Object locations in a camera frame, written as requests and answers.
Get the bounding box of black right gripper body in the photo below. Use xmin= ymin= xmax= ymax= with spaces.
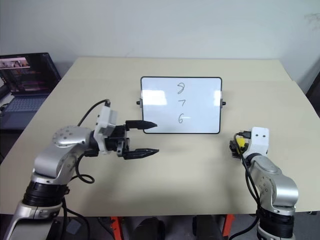
xmin=228 ymin=130 xmax=252 ymax=159

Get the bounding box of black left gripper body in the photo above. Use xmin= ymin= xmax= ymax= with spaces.
xmin=104 ymin=123 xmax=131 ymax=159

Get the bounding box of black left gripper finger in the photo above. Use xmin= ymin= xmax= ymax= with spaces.
xmin=123 ymin=148 xmax=160 ymax=160
xmin=124 ymin=120 xmax=158 ymax=131

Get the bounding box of yellow whiteboard eraser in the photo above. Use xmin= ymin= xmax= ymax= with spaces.
xmin=236 ymin=137 xmax=248 ymax=153

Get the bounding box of small black-framed whiteboard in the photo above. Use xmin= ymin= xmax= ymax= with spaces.
xmin=136 ymin=76 xmax=227 ymax=135

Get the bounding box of dark rounded shape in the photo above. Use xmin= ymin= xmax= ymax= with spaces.
xmin=134 ymin=216 xmax=166 ymax=240
xmin=191 ymin=214 xmax=224 ymax=240

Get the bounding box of orange table leg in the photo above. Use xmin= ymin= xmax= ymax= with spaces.
xmin=109 ymin=216 xmax=124 ymax=240
xmin=222 ymin=214 xmax=235 ymax=238

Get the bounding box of dark shape with grey patch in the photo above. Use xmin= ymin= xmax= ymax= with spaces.
xmin=53 ymin=216 xmax=89 ymax=240

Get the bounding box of open dark laptop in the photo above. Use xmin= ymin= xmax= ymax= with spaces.
xmin=0 ymin=52 xmax=62 ymax=131

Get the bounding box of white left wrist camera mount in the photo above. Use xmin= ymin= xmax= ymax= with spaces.
xmin=93 ymin=106 xmax=119 ymax=154

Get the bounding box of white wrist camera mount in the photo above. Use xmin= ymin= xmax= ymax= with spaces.
xmin=245 ymin=126 xmax=271 ymax=157
xmin=93 ymin=106 xmax=119 ymax=154

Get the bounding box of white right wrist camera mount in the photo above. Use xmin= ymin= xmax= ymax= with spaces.
xmin=245 ymin=126 xmax=271 ymax=157

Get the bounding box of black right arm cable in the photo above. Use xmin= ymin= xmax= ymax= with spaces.
xmin=228 ymin=131 xmax=266 ymax=240

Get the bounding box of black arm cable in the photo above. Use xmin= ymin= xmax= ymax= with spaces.
xmin=61 ymin=99 xmax=113 ymax=240
xmin=228 ymin=131 xmax=266 ymax=240

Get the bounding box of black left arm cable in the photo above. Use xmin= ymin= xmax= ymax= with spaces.
xmin=61 ymin=99 xmax=113 ymax=240

